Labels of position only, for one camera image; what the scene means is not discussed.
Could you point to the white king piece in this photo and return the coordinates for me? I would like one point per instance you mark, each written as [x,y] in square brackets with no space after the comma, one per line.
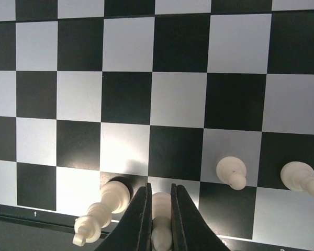
[114,198]

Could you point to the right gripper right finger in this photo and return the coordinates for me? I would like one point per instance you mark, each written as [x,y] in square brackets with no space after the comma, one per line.
[189,229]

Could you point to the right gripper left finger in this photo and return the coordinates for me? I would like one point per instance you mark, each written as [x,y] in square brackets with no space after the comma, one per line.
[133,232]

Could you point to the black white chess board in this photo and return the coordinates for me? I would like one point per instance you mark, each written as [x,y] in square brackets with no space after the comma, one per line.
[159,92]

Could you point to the white pawn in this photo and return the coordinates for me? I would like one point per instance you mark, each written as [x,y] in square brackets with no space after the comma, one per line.
[298,176]
[232,171]

